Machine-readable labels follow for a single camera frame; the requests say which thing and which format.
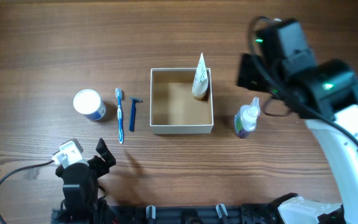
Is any clear spray bottle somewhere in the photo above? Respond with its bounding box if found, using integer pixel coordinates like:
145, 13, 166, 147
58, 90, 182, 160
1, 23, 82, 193
234, 97, 261, 139

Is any white cream tube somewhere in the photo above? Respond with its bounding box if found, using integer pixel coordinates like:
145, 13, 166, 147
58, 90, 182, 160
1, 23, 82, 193
192, 53, 209, 100

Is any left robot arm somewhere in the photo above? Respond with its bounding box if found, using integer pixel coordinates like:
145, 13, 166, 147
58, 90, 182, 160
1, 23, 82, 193
51, 138, 118, 223

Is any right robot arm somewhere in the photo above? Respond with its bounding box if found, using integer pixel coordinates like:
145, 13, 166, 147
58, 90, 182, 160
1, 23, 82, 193
237, 16, 358, 223

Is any cotton swab tub blue label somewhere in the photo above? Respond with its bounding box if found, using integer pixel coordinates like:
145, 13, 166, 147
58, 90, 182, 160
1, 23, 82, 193
73, 89, 106, 121

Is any blue disposable razor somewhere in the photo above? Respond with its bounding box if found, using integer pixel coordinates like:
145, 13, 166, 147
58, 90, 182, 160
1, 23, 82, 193
129, 97, 142, 132

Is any blue white toothbrush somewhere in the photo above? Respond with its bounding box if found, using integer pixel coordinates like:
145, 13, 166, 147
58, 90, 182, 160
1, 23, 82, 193
115, 88, 124, 144

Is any white cardboard box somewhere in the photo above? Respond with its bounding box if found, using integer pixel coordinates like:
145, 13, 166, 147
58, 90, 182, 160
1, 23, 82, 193
150, 68, 214, 134

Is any black right camera cable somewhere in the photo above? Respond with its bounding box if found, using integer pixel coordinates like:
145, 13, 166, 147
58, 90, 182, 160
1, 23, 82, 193
247, 16, 358, 181

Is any black camera cable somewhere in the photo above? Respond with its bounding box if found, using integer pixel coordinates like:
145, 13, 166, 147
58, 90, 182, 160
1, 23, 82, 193
0, 160, 55, 224
247, 16, 358, 181

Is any black left camera cable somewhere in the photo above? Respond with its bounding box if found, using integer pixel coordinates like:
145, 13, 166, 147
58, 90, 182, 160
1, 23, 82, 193
0, 160, 55, 224

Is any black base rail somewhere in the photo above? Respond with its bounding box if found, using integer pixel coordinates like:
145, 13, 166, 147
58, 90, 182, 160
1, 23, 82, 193
51, 203, 280, 224

